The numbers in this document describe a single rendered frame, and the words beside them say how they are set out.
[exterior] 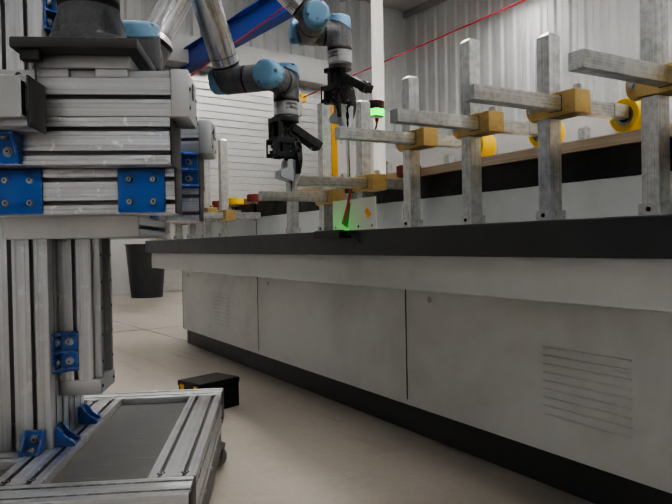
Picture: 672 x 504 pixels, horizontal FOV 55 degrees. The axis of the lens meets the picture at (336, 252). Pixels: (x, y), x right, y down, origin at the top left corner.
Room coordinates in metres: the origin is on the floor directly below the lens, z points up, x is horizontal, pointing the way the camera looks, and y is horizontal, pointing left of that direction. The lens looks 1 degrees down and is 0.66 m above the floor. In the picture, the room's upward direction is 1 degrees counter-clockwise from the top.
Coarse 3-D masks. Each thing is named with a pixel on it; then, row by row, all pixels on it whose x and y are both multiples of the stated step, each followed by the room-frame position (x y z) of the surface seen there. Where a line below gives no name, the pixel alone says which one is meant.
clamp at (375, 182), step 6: (372, 174) 1.99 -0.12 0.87; (378, 174) 2.00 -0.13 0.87; (384, 174) 2.01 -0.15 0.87; (372, 180) 1.99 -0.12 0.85; (378, 180) 2.00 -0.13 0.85; (384, 180) 2.01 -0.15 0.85; (372, 186) 1.99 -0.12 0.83; (378, 186) 2.00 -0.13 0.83; (384, 186) 2.01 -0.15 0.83; (354, 192) 2.09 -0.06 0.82
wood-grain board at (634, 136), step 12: (624, 132) 1.48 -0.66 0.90; (636, 132) 1.46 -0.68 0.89; (564, 144) 1.63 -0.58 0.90; (576, 144) 1.60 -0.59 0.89; (588, 144) 1.57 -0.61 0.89; (600, 144) 1.54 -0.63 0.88; (612, 144) 1.51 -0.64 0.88; (624, 144) 1.49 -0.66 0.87; (492, 156) 1.85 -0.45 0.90; (504, 156) 1.81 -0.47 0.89; (516, 156) 1.77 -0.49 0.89; (528, 156) 1.73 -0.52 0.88; (432, 168) 2.08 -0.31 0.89; (444, 168) 2.03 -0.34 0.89; (456, 168) 1.98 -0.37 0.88; (228, 204) 3.62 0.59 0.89
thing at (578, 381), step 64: (384, 192) 2.33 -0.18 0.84; (448, 192) 2.03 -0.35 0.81; (512, 192) 1.80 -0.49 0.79; (576, 192) 1.62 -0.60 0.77; (640, 192) 1.47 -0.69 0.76; (192, 320) 4.25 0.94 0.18; (256, 320) 3.34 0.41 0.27; (320, 320) 2.76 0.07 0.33; (384, 320) 2.35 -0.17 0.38; (448, 320) 2.04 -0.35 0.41; (512, 320) 1.81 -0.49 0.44; (576, 320) 1.62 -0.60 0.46; (640, 320) 1.47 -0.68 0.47; (320, 384) 2.82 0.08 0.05; (384, 384) 2.35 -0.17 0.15; (448, 384) 2.05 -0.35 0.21; (512, 384) 1.81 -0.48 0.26; (576, 384) 1.62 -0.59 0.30; (640, 384) 1.47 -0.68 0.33; (512, 448) 1.85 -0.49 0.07; (576, 448) 1.63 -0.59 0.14; (640, 448) 1.47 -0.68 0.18
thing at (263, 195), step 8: (264, 192) 2.12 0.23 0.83; (272, 192) 2.13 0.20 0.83; (280, 192) 2.15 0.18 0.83; (288, 192) 2.16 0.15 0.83; (296, 192) 2.18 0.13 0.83; (304, 192) 2.19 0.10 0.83; (312, 192) 2.21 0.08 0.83; (264, 200) 2.13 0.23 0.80; (272, 200) 2.14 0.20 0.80; (280, 200) 2.15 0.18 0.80; (288, 200) 2.16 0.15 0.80; (296, 200) 2.18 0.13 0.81; (304, 200) 2.19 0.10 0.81; (312, 200) 2.21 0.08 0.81; (320, 200) 2.22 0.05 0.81
